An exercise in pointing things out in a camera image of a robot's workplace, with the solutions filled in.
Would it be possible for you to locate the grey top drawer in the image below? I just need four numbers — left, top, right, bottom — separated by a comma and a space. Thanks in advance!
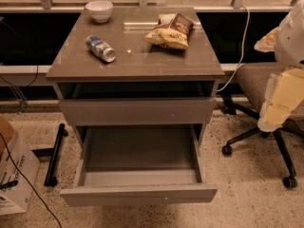
59, 99, 216, 125

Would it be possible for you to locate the brown chip bag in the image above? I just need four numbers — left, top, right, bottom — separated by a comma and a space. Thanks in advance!
170, 12, 194, 34

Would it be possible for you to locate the grey office chair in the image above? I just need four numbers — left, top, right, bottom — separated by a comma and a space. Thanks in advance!
221, 62, 304, 189

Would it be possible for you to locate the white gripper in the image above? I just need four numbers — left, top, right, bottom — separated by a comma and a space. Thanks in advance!
254, 0, 304, 132

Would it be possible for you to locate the grey drawer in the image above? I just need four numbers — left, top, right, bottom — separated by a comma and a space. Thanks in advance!
61, 125, 217, 206
59, 99, 216, 125

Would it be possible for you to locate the crushed plastic water bottle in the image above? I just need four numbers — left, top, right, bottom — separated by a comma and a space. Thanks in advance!
85, 35, 116, 63

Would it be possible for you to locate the cardboard box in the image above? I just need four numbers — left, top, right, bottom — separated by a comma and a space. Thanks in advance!
0, 117, 40, 215

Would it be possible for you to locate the white cable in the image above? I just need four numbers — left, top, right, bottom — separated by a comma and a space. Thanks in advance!
216, 5, 251, 93

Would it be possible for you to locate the white ceramic bowl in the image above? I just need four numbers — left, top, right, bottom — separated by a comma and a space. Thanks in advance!
85, 1, 113, 23

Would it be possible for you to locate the black cable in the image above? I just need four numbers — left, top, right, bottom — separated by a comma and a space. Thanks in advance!
0, 132, 63, 228

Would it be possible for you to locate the grey drawer cabinet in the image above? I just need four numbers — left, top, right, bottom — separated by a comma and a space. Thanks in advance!
47, 7, 223, 142

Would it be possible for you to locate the yellow chip bag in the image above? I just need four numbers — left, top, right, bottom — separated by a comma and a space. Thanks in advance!
144, 13, 189, 49

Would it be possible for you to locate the black metal bar stand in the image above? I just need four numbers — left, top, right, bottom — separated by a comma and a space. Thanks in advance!
44, 123, 68, 187

